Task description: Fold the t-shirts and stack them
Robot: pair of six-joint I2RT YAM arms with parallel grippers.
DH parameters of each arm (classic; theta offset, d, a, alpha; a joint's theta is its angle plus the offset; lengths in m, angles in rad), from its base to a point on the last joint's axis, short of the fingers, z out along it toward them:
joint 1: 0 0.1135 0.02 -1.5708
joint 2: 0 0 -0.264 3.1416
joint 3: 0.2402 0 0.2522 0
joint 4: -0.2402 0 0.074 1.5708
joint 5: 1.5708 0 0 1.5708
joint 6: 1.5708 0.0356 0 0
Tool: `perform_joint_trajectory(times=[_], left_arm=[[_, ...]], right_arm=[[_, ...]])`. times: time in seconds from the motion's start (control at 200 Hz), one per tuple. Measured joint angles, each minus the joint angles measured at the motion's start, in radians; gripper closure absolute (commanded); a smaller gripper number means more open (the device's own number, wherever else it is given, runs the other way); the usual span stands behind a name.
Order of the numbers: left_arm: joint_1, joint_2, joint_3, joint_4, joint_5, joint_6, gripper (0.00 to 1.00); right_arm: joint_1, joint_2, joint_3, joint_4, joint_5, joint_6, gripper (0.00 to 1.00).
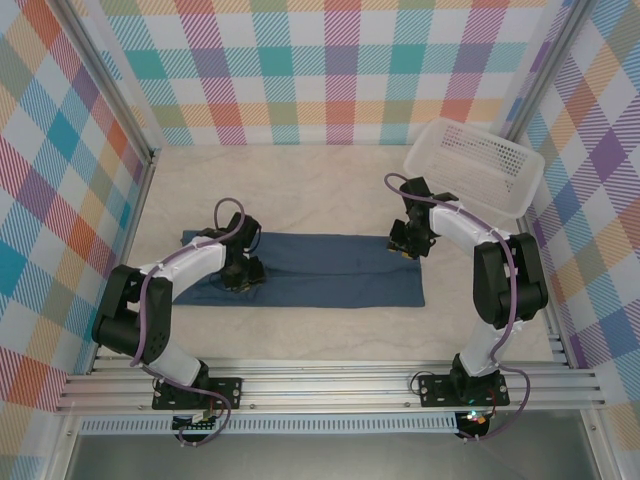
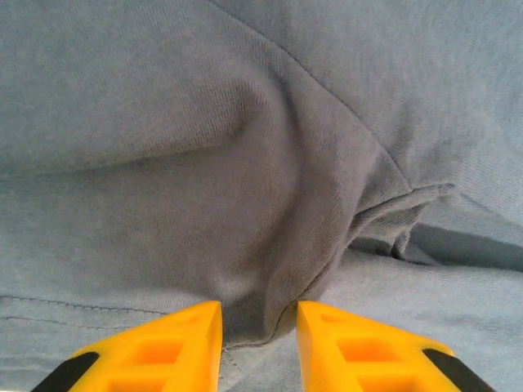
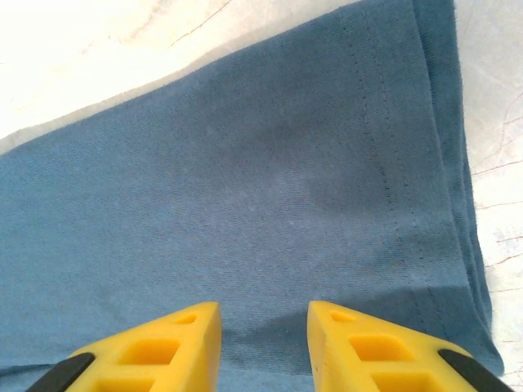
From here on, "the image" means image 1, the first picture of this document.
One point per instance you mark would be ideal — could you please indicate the blue t-shirt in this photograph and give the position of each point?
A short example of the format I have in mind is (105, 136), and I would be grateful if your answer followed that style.
(325, 270)

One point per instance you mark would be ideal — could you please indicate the white perforated plastic basket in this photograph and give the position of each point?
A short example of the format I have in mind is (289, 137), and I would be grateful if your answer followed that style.
(480, 160)

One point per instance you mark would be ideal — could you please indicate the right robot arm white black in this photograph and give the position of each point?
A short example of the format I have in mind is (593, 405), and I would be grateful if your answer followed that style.
(505, 280)

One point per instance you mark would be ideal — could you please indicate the small black controller board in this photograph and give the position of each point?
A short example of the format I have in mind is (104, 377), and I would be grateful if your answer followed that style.
(192, 424)
(475, 419)

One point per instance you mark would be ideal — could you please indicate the grey metal sheet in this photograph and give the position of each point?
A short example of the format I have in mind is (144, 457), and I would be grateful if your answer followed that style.
(325, 457)

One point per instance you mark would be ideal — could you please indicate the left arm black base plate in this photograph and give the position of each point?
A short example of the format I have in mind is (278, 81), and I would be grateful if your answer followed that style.
(230, 390)

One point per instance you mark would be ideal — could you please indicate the aluminium side rail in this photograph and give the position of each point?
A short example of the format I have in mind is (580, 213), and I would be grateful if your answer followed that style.
(139, 200)
(556, 340)

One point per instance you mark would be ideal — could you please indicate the long aluminium mounting rail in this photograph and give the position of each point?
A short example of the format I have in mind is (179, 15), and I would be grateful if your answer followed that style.
(325, 390)

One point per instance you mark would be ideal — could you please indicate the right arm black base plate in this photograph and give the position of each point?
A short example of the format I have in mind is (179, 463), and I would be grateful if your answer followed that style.
(435, 390)

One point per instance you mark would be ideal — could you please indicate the aluminium frame post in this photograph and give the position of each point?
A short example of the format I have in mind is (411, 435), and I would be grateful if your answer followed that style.
(108, 80)
(544, 75)

